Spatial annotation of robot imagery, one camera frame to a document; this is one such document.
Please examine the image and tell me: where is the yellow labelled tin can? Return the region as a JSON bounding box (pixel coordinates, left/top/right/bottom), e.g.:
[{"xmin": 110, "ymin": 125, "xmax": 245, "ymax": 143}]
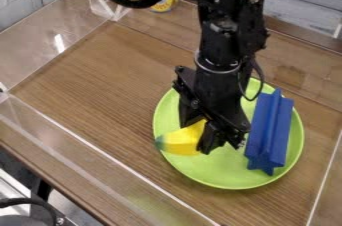
[{"xmin": 150, "ymin": 0, "xmax": 178, "ymax": 13}]

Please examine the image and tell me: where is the green plate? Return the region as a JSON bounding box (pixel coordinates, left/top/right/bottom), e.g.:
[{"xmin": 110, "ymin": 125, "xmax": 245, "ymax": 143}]
[{"xmin": 153, "ymin": 78, "xmax": 305, "ymax": 190}]

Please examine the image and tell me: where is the black metal bracket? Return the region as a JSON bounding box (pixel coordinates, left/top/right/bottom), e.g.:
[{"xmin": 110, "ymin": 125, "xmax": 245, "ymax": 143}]
[{"xmin": 31, "ymin": 181, "xmax": 78, "ymax": 226}]

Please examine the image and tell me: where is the black cable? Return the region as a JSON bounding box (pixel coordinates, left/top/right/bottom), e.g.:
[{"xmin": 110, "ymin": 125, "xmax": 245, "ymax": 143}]
[{"xmin": 0, "ymin": 196, "xmax": 58, "ymax": 226}]

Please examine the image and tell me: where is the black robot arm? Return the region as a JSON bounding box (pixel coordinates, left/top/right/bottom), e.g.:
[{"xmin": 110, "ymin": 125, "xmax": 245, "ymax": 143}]
[{"xmin": 111, "ymin": 0, "xmax": 269, "ymax": 154}]

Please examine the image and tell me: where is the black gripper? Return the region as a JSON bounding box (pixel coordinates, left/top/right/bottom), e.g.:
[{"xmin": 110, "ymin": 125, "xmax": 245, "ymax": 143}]
[{"xmin": 173, "ymin": 66, "xmax": 252, "ymax": 155}]

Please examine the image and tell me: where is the blue star-shaped block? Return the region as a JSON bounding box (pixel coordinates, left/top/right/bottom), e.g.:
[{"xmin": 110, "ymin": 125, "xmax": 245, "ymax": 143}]
[{"xmin": 245, "ymin": 89, "xmax": 294, "ymax": 176}]

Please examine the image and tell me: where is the yellow toy banana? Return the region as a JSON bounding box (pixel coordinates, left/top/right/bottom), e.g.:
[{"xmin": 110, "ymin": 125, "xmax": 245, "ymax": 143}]
[{"xmin": 154, "ymin": 120, "xmax": 206, "ymax": 156}]

